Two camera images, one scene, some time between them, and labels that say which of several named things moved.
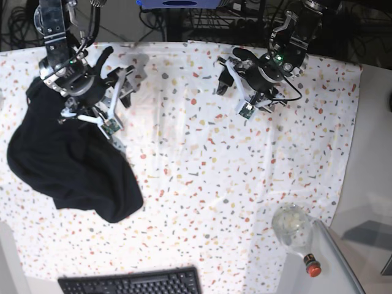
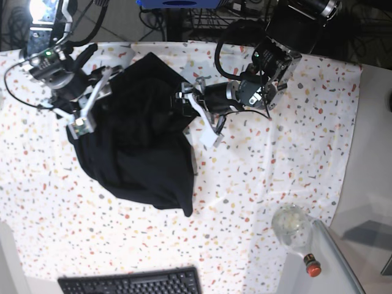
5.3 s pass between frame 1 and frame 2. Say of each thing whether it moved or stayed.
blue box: stayed
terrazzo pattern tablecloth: stayed
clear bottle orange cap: stayed
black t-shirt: moved
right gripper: moved
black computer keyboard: stayed
